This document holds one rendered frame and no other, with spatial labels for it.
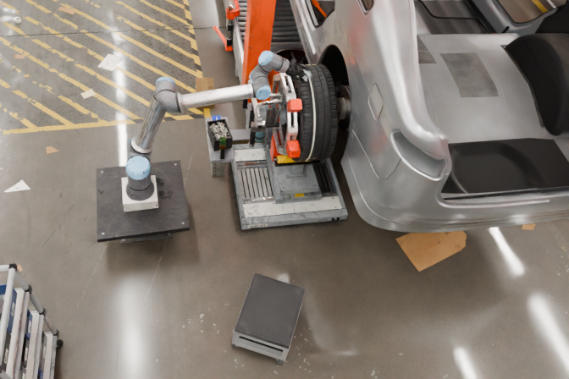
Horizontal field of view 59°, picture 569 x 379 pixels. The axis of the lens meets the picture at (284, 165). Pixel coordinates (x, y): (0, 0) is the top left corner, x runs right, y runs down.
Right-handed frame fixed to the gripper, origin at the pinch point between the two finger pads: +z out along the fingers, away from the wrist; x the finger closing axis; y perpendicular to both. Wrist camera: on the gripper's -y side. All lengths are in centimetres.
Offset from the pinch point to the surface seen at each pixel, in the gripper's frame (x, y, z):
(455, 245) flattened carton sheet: -46, 71, 164
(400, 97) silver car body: 51, 69, -1
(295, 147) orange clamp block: -32.7, 33.4, 3.8
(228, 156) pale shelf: -89, 2, -8
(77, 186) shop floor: -182, -16, -86
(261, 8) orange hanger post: 3, -46, -31
